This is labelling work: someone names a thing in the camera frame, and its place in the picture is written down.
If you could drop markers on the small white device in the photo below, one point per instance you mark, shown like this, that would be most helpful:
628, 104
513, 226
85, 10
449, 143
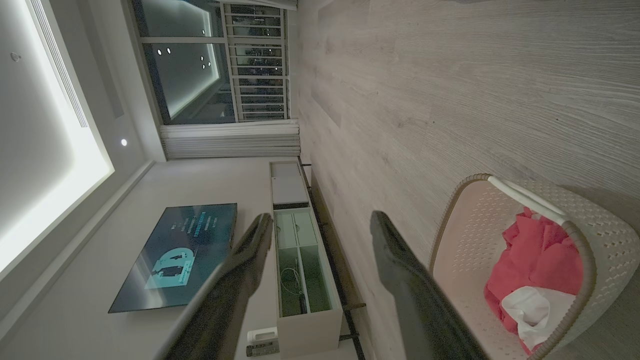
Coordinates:
261, 334

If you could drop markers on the white cloth piece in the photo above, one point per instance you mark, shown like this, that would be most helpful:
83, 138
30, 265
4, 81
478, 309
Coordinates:
535, 307

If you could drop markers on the cream perforated laundry basket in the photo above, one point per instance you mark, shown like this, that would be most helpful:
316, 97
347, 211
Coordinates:
465, 240

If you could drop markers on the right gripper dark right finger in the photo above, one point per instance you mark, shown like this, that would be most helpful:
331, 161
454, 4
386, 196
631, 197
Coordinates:
415, 295

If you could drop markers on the white TV cabinet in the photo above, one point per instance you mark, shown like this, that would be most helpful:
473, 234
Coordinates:
310, 330

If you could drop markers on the round ceiling sensor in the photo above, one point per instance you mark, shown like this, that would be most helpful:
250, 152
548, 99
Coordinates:
15, 56

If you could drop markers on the white pleated curtain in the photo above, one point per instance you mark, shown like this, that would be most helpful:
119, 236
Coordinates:
230, 142

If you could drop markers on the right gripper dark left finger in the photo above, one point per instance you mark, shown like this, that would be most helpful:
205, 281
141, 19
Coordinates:
225, 300

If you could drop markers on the white balcony railing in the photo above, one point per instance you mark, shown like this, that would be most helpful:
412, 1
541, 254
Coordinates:
260, 75

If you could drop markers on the linear ceiling air vent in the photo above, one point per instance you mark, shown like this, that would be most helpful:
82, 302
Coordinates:
57, 60

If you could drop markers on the flat screen television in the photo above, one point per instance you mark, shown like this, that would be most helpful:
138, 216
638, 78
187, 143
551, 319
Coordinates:
175, 260

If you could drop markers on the red cloth garment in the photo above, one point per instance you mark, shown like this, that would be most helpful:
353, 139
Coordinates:
540, 255

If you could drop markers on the large glass window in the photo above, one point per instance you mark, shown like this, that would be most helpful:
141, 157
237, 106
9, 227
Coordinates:
185, 75

